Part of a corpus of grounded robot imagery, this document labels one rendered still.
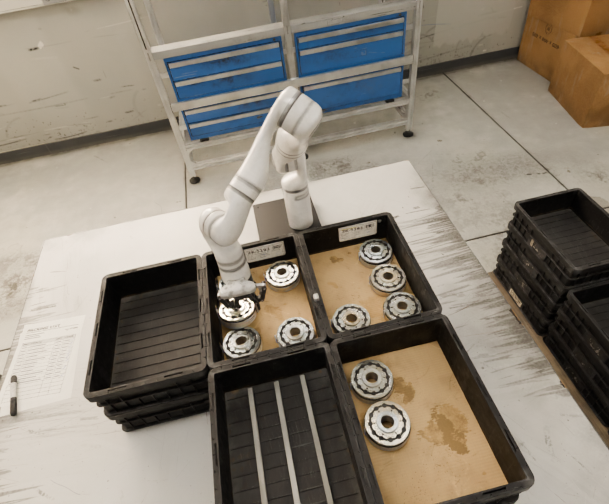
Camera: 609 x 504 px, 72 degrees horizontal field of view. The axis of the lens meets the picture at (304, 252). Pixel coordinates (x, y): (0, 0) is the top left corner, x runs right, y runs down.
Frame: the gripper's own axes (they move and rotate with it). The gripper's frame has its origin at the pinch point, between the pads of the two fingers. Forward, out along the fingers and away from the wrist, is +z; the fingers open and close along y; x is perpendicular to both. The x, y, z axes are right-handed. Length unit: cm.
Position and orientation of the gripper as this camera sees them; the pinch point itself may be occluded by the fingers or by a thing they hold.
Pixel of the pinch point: (248, 308)
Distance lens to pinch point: 121.8
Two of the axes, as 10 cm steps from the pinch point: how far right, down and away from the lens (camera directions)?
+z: 1.2, 7.0, 7.0
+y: -9.7, 2.2, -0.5
